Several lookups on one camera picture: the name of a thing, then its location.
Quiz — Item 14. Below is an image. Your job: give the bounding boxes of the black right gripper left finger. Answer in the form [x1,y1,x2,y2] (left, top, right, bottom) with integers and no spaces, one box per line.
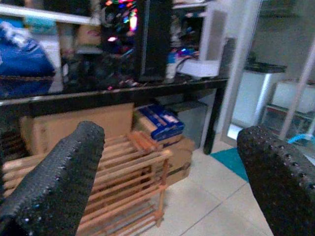
[0,120,106,236]

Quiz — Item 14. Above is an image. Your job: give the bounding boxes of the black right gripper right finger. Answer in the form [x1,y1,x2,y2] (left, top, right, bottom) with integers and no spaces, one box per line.
[237,125,315,236]

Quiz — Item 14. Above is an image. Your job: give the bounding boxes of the teal floor mat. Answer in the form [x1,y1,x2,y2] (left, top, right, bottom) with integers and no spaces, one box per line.
[210,147,249,182]

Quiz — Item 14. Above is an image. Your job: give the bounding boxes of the large brown cardboard box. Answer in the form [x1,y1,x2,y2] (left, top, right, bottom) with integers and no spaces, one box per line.
[19,103,135,155]

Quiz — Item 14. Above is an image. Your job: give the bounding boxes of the wooden slatted rack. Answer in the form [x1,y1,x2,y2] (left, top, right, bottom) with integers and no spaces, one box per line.
[0,130,174,236]

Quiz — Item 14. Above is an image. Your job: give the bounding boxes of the white storage container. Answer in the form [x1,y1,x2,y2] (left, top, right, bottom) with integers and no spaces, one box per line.
[272,80,315,114]

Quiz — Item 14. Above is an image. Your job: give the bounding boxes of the white cabinet black top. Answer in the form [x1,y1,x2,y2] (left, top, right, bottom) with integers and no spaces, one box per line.
[232,61,287,127]

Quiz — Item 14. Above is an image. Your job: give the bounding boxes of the white slanted pole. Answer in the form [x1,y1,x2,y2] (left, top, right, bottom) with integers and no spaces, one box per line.
[279,41,315,141]

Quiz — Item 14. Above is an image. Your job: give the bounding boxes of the brown cardboard box blue print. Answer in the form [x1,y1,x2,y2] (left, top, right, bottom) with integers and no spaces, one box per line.
[134,110,195,186]

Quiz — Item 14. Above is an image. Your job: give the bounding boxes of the black desk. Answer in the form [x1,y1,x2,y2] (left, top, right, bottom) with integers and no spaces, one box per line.
[0,76,229,155]

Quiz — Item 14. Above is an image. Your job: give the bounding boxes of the blue printed box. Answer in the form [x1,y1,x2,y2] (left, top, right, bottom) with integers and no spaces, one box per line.
[137,104,185,142]

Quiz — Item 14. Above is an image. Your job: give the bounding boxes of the blue bag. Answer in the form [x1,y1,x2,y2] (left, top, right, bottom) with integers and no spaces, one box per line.
[0,21,56,98]

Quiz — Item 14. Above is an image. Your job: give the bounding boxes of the flat white box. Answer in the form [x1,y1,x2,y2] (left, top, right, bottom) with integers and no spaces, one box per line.
[177,60,220,78]

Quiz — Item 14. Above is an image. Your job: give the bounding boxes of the small brown cardboard box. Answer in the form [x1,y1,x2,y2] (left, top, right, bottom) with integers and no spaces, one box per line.
[76,24,101,46]

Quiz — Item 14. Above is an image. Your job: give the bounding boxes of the teal packet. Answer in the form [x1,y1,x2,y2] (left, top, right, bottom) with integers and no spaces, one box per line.
[24,16,57,34]

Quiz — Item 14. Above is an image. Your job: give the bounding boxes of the white bottle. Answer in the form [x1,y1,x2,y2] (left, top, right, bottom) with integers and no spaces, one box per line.
[166,53,183,79]

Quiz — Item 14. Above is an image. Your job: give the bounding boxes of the white shelf board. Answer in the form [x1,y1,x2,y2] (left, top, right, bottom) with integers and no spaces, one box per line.
[0,4,99,25]

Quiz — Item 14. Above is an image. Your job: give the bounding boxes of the white open shelf unit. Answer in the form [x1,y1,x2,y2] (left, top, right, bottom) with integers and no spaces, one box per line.
[172,0,228,62]

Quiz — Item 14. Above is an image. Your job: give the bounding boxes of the black computer tower coloured lights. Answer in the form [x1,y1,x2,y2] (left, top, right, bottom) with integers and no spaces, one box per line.
[100,0,173,83]

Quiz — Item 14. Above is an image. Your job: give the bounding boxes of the light blue hose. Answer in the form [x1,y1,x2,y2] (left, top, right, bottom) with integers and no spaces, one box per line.
[287,134,315,146]

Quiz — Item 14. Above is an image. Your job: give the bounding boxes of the white door frame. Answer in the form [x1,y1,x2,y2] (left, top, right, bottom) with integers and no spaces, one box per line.
[220,0,264,148]

